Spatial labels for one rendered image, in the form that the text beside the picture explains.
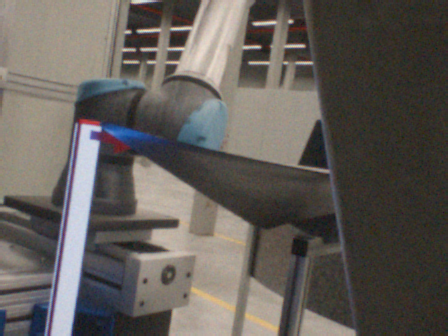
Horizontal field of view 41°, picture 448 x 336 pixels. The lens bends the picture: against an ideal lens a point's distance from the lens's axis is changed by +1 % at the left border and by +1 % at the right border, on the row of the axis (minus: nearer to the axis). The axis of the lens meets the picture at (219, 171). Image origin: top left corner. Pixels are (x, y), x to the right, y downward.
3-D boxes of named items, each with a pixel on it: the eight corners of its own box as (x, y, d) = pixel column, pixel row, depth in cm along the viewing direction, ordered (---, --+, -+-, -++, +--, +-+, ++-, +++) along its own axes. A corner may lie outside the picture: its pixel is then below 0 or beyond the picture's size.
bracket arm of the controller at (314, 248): (306, 258, 96) (309, 240, 96) (289, 254, 98) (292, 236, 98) (357, 248, 116) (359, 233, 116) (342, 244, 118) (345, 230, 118)
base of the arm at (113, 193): (33, 198, 107) (41, 143, 106) (98, 199, 119) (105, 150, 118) (89, 215, 98) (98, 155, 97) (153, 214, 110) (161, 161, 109)
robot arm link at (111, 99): (86, 148, 115) (96, 78, 114) (152, 159, 112) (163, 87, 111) (55, 146, 103) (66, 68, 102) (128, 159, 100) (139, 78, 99)
